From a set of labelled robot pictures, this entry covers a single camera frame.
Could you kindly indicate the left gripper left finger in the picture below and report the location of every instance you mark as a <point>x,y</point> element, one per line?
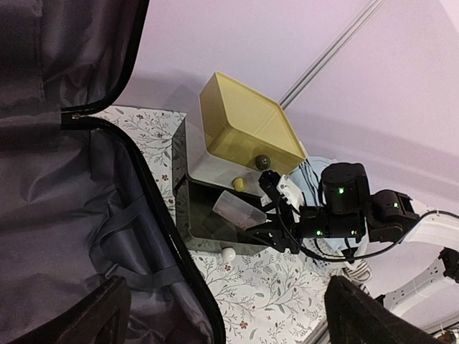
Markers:
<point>101,317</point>

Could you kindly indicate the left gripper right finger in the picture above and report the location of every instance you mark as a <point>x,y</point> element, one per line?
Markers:
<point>355,317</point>

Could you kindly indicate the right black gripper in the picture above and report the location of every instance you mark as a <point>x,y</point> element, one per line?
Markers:
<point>314,222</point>

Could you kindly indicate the clear plastic travel case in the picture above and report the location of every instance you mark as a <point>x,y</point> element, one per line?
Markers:
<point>237,211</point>

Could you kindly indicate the pale blue garment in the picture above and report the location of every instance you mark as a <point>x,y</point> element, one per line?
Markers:
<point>307,178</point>

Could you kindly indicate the yellow and white storage box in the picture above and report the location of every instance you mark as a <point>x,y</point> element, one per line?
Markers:
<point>229,136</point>

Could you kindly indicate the pink and teal kids suitcase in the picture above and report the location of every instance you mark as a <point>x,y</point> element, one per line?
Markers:
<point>79,203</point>

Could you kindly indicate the white plastic mesh basket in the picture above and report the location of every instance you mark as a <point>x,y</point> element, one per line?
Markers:
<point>358,271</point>

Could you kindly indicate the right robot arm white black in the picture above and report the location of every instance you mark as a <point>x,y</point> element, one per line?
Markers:
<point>392,218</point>

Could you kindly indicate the floral white tablecloth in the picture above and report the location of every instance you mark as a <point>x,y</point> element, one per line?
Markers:
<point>265,298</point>

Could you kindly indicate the right metal wall post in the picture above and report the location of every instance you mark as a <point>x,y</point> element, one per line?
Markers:
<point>356,24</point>

